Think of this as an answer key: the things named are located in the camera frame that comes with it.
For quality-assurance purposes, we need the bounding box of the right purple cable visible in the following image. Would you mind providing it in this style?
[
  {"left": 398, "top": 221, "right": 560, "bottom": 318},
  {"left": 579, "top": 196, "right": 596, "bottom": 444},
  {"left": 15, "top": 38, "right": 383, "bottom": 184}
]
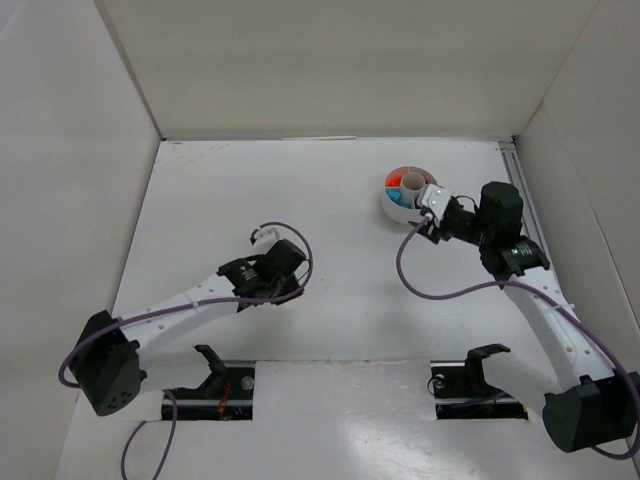
[{"left": 397, "top": 214, "right": 640, "bottom": 460}]

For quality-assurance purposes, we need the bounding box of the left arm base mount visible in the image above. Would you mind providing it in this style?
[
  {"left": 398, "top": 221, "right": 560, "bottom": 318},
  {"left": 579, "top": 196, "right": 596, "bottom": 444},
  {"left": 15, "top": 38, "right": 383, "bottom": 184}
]
[{"left": 171, "top": 345, "right": 256, "bottom": 422}]

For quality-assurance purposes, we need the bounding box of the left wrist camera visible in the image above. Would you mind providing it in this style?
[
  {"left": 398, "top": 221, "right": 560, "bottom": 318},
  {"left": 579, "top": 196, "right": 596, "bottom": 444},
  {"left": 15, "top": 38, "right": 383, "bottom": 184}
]
[{"left": 250, "top": 227, "right": 280, "bottom": 251}]

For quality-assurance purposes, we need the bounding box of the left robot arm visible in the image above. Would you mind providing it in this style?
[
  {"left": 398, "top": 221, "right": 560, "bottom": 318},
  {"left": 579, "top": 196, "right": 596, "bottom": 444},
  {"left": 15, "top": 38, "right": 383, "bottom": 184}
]
[{"left": 62, "top": 239, "right": 313, "bottom": 417}]

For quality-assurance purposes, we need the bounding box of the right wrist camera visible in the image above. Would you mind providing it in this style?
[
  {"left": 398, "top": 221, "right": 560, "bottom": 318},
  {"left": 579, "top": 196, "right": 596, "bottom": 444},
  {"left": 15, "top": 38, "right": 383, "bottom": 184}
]
[{"left": 416, "top": 184, "right": 452, "bottom": 226}]

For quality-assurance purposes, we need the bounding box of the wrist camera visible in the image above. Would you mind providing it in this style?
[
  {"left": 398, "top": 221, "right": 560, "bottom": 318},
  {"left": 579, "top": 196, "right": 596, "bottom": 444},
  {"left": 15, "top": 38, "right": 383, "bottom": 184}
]
[
  {"left": 250, "top": 227, "right": 280, "bottom": 251},
  {"left": 416, "top": 184, "right": 452, "bottom": 226}
]

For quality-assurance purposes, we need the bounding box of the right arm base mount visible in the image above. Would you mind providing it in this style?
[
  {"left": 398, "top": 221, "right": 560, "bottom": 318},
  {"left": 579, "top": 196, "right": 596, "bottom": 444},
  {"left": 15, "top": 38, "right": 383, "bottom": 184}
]
[{"left": 427, "top": 344, "right": 529, "bottom": 421}]

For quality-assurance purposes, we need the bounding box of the orange round lego piece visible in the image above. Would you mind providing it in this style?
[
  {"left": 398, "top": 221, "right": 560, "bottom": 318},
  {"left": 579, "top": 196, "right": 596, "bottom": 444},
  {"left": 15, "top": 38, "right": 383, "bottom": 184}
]
[{"left": 385, "top": 171, "right": 406, "bottom": 188}]

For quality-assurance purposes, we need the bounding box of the teal long lego brick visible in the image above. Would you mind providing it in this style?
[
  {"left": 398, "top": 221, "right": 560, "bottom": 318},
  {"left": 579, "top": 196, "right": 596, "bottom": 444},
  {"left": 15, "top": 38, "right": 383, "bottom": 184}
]
[{"left": 387, "top": 190, "right": 402, "bottom": 205}]

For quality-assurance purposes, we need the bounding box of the aluminium rail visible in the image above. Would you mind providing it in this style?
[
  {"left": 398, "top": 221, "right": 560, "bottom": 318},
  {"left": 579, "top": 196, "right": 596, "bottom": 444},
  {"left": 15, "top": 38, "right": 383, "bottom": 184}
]
[{"left": 498, "top": 141, "right": 549, "bottom": 254}]

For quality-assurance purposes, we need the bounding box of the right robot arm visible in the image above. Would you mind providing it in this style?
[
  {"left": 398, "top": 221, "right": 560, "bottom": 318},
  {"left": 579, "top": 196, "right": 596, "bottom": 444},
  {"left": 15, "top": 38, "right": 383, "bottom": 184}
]
[{"left": 417, "top": 182, "right": 639, "bottom": 453}]

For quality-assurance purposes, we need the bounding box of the white round divided container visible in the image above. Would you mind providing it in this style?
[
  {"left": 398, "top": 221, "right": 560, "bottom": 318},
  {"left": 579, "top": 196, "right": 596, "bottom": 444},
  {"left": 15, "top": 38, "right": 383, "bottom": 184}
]
[{"left": 381, "top": 166, "right": 437, "bottom": 225}]

